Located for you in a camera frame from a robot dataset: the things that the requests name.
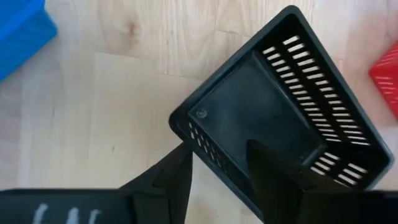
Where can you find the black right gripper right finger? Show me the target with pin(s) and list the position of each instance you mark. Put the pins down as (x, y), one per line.
(273, 186)

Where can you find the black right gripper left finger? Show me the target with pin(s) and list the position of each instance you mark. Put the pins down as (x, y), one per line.
(169, 186)

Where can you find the black slotted plastic basket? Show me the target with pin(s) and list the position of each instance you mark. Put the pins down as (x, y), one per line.
(248, 105)

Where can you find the red slotted plastic basket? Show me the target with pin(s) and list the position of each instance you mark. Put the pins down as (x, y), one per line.
(387, 77)

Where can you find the blue slotted plastic basket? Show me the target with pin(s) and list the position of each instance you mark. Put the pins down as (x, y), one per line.
(18, 34)

